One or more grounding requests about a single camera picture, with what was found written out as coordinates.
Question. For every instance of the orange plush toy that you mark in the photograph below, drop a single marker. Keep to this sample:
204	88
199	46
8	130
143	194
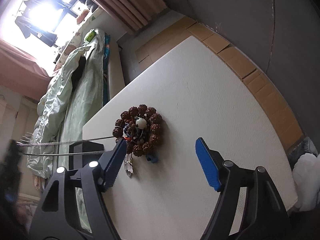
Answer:
82	15

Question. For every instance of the black garment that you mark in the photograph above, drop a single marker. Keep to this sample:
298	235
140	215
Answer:
78	70

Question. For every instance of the cardboard floor sheets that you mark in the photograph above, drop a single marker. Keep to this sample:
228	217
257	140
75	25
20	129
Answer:
250	67

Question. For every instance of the blue patterned sheet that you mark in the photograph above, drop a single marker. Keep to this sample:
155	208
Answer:
106	46

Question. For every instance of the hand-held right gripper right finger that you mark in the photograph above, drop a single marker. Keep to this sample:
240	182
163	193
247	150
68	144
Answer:
207	165

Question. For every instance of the pink curtain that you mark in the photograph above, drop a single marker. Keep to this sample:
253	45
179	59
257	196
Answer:
127	3
21	62

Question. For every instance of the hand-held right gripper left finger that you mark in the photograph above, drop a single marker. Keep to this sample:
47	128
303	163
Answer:
115	163

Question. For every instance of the white bed frame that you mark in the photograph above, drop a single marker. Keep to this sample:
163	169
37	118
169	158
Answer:
114	70

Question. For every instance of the green box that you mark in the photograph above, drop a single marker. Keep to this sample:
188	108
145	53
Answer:
90	35

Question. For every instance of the black jewelry box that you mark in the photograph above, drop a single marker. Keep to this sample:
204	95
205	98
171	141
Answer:
86	152

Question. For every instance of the white cloth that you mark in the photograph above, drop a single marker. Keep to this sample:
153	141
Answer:
306	175

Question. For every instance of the hanging dark clothes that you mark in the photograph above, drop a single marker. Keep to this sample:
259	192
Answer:
37	20

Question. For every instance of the patterned window seat cushion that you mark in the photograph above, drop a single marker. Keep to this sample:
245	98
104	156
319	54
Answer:
71	43

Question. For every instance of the white round bead pendant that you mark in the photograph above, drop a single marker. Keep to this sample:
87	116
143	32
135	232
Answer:
140	123

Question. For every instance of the light green duvet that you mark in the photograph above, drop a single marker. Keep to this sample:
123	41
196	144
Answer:
62	92

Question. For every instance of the clear crystal pendant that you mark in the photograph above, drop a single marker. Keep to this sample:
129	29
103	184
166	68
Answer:
129	167

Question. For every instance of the green bed sheet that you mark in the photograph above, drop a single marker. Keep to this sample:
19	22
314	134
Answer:
85	100

